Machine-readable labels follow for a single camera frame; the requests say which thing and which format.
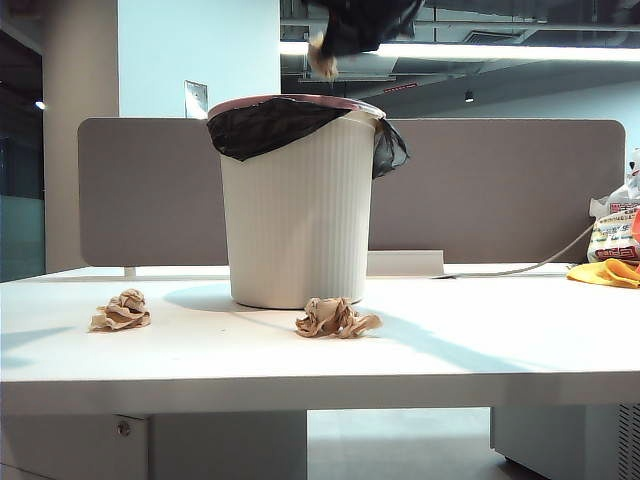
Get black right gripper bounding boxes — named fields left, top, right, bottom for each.
left=317, top=0, right=426, bottom=57

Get brown paper ball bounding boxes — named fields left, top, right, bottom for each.
left=88, top=288, right=152, bottom=334
left=307, top=42, right=342, bottom=80
left=294, top=296, right=384, bottom=340

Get black trash bag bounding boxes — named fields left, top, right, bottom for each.
left=206, top=97, right=411, bottom=180

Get white ribbed trash can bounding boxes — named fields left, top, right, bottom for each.
left=218, top=110, right=376, bottom=309

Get ceiling light strip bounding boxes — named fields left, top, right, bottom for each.
left=278, top=41, right=640, bottom=64

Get grey desk partition panel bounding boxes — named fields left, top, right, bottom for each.
left=77, top=117, right=627, bottom=267

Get white crinkled plastic wrapper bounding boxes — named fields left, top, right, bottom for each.
left=625, top=147, right=640, bottom=199

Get beige round column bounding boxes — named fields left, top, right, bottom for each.
left=41, top=0, right=120, bottom=274

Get printed plastic snack bag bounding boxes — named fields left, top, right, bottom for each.
left=587, top=184, right=640, bottom=264

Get orange cloth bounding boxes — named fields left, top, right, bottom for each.
left=630, top=207, right=640, bottom=277

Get yellow cloth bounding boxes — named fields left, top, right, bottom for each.
left=565, top=257, right=640, bottom=290

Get white vented cabinet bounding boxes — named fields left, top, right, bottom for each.
left=488, top=404, right=640, bottom=480

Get white drawer cabinet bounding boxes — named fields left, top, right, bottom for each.
left=0, top=413, right=307, bottom=480

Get metal wall plate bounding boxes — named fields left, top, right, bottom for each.
left=183, top=79, right=209, bottom=120

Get white cable tray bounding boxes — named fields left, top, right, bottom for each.
left=367, top=249, right=445, bottom=275

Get grey cable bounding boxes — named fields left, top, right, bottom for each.
left=432, top=222, right=596, bottom=279

